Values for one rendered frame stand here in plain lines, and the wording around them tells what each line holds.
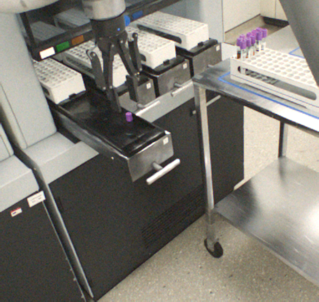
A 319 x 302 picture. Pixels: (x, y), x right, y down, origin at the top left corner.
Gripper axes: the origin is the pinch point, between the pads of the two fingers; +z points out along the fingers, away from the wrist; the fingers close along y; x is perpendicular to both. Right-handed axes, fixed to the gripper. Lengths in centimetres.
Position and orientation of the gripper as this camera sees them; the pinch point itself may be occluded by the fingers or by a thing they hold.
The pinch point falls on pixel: (123, 94)
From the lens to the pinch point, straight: 102.4
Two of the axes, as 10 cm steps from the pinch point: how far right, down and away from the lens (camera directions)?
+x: 6.6, 3.9, -6.5
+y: -7.4, 4.8, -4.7
